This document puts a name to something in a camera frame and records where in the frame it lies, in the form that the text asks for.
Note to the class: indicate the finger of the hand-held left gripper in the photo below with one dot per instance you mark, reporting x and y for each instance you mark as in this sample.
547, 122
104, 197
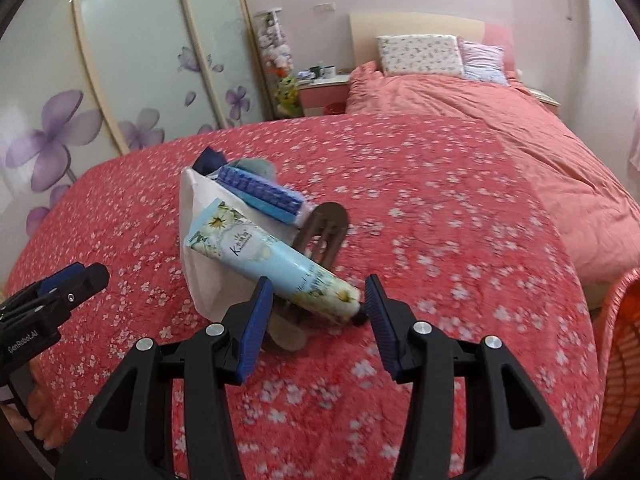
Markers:
85, 285
62, 274

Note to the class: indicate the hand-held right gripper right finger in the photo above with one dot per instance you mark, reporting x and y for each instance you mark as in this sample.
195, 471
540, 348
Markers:
385, 325

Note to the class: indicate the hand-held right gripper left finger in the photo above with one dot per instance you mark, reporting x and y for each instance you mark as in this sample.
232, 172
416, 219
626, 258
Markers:
252, 325

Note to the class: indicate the light blue floral cream tube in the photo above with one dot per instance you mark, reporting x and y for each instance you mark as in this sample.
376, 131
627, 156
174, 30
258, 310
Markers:
260, 255

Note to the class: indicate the white plastic bag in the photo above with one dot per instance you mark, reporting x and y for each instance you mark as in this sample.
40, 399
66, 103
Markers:
200, 240

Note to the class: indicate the blue patterned box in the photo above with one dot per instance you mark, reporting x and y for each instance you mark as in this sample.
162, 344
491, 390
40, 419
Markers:
260, 192

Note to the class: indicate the grey green cloth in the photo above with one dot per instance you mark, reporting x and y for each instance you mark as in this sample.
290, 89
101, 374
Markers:
255, 167

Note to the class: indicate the navy cloth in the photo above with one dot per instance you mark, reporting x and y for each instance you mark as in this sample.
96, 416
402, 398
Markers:
210, 160

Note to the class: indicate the orange plastic laundry basket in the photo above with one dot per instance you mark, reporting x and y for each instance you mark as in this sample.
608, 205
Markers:
620, 335

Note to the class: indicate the person's left hand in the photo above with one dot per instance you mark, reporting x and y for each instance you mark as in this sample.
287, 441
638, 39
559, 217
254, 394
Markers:
47, 410

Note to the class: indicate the red floral tablecloth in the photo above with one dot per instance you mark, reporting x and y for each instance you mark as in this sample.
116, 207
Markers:
425, 210

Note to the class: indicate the yellow green plush toy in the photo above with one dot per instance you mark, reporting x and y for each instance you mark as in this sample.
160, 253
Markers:
289, 95

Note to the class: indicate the pink nightstand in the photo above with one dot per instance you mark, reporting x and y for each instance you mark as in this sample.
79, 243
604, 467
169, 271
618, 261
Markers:
542, 97
322, 92

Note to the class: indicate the bed with pink duvet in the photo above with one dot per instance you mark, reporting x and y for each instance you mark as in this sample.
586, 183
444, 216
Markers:
500, 110

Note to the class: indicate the floral glass wardrobe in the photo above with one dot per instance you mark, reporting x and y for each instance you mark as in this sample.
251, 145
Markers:
125, 35

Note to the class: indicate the white floral pillow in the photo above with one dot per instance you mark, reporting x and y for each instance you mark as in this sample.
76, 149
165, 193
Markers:
420, 55

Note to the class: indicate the lilac striped pillow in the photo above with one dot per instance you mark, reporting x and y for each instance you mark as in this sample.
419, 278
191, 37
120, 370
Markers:
482, 62

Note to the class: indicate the hanging plush toy organizer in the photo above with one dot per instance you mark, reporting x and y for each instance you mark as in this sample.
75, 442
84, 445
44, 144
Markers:
272, 40

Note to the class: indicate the beige bed headboard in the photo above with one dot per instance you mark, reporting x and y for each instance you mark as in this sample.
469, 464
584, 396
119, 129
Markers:
415, 25

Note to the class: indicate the white wall outlet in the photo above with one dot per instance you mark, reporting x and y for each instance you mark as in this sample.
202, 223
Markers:
323, 7

